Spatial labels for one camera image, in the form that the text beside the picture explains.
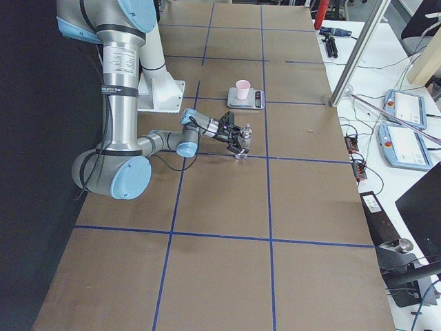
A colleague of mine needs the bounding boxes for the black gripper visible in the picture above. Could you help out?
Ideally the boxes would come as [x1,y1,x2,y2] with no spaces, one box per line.
[214,112,249,156]

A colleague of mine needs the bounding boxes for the clear glass sauce bottle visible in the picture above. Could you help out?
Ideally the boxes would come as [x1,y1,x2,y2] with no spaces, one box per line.
[235,123,253,160]

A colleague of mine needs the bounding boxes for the pink paper cup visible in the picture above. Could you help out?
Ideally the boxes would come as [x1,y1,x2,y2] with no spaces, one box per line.
[236,79,251,100]

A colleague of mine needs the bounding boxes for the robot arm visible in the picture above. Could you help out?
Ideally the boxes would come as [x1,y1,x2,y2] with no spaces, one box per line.
[57,1,252,200]

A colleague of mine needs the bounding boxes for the digital kitchen scale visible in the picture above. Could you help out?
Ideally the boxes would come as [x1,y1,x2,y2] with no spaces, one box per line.
[227,87,265,110]

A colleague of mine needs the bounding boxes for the far orange terminal block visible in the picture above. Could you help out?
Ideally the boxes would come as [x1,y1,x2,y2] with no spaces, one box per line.
[344,135,359,154]

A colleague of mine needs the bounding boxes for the orange terminal block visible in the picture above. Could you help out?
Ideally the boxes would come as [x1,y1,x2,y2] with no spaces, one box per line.
[351,159,367,183]
[344,135,359,154]

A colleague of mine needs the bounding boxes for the near orange terminal block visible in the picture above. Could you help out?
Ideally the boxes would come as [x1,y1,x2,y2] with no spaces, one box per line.
[351,159,367,183]

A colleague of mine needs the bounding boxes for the black tripod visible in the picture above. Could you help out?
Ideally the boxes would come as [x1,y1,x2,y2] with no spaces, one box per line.
[322,32,338,59]

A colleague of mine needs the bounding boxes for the white reacher grabber stick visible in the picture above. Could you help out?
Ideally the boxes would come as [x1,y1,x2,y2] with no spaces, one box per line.
[349,93,441,146]

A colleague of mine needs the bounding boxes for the folded blue plaid umbrella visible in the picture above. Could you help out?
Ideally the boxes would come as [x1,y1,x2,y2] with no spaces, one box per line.
[319,26,352,37]

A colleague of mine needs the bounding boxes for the red cylinder bottle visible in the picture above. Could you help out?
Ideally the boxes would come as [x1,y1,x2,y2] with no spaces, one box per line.
[314,0,330,30]

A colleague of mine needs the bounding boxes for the near teach pendant tablet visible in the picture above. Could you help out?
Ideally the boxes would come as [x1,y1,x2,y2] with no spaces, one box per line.
[378,123,433,171]

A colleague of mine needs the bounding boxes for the teach pendant tablet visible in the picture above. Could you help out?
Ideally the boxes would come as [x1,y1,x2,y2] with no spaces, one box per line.
[383,89,427,130]
[378,123,433,171]

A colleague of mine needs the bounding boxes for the black box with label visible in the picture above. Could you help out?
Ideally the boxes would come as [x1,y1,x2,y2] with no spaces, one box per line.
[360,191,404,254]

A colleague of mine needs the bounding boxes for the far teach pendant tablet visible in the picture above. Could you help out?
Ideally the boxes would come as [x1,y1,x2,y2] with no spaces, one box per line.
[383,89,427,130]

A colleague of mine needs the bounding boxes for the black monitor stand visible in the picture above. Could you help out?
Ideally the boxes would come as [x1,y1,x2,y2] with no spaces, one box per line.
[376,239,440,308]

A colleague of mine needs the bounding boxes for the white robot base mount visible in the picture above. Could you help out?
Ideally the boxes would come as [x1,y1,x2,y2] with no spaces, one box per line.
[138,24,185,113]

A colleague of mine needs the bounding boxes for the aluminium frame post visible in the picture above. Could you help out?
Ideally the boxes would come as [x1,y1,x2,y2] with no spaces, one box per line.
[329,0,391,107]

